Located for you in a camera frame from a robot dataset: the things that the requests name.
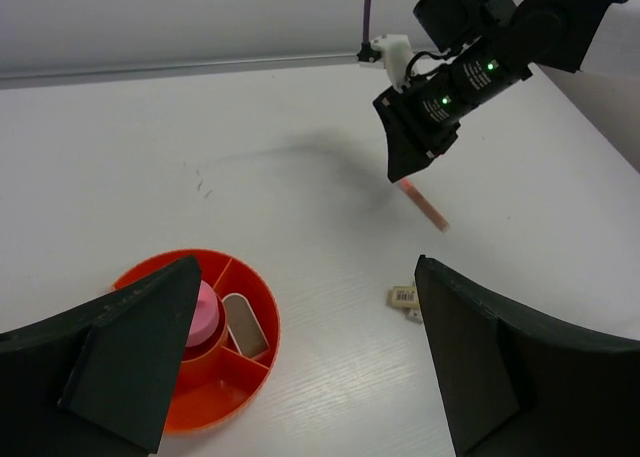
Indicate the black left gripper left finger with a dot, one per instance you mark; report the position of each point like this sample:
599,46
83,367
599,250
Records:
97,380

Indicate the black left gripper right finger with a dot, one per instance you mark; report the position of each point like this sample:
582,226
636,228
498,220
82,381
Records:
517,382

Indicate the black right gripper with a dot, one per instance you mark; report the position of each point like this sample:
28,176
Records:
419,126

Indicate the pink lead refill tube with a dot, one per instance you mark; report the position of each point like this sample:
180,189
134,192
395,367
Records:
423,204

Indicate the pink capped clear bottle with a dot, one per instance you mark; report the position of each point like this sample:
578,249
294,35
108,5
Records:
205,321

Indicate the beige white correction tape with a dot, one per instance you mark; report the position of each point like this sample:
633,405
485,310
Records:
245,331

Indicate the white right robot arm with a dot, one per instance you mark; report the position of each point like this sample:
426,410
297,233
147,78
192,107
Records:
484,47

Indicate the orange round divided container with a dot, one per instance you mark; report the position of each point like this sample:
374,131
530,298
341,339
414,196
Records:
221,377

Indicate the beige eraser pair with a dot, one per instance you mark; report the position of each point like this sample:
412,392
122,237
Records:
406,300

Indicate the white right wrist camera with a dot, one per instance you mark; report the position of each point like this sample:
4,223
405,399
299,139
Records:
392,52

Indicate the aluminium table frame rail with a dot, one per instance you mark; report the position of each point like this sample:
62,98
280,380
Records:
242,64

